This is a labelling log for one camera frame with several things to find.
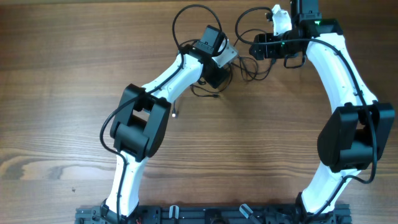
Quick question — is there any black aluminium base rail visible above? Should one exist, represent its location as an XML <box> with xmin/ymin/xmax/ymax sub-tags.
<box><xmin>75</xmin><ymin>204</ymin><xmax>352</xmax><ymax>224</ymax></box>

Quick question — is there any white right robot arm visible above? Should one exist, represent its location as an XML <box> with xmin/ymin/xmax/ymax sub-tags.
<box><xmin>249</xmin><ymin>1</ymin><xmax>395</xmax><ymax>223</ymax></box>

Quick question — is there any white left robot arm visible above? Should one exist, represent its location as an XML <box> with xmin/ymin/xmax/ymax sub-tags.
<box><xmin>99</xmin><ymin>26</ymin><xmax>238</xmax><ymax>223</ymax></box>

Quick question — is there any thin black USB cable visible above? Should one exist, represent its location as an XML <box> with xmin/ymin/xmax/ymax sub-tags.
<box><xmin>172</xmin><ymin>62</ymin><xmax>234</xmax><ymax>118</ymax></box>

